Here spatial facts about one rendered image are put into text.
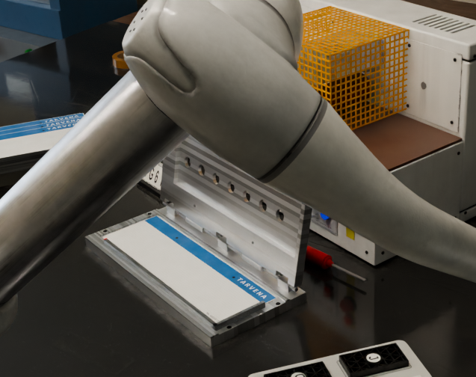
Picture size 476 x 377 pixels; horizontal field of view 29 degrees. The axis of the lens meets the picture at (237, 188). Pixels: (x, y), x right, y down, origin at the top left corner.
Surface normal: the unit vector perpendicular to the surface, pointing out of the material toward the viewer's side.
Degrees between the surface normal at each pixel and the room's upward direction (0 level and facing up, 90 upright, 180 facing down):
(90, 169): 83
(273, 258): 79
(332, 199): 103
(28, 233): 89
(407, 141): 0
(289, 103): 62
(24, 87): 0
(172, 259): 0
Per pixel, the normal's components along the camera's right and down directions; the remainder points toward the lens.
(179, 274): -0.06, -0.89
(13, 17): -0.63, 0.39
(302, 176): -0.03, 0.64
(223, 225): -0.80, 0.14
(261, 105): 0.17, 0.11
